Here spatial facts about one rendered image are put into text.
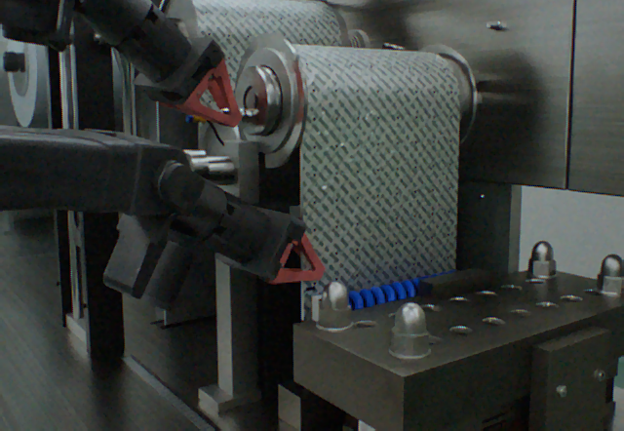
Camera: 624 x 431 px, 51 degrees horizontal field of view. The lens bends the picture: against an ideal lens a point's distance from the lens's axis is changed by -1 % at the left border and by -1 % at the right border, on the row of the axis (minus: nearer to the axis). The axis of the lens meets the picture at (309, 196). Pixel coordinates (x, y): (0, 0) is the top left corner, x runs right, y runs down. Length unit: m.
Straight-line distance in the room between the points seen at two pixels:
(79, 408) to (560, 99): 0.68
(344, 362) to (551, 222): 3.18
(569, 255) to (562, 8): 2.90
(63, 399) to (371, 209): 0.43
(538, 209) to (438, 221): 2.97
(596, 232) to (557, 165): 2.75
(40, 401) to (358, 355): 0.43
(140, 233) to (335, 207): 0.23
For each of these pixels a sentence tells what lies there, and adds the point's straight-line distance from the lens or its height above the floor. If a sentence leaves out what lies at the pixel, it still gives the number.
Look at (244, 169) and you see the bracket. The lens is 0.74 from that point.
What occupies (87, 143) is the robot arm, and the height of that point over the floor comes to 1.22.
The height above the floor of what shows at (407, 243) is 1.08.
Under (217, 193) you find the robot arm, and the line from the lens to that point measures 0.62.
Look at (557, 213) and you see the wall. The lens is 3.72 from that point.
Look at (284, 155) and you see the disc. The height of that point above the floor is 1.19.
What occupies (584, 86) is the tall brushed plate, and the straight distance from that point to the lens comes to 0.85.
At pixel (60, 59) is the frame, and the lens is 1.04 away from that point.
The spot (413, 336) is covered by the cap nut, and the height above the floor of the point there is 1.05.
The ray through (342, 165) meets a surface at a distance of 0.72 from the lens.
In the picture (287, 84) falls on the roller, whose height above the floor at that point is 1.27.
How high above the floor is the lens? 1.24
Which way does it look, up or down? 8 degrees down
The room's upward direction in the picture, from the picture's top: straight up
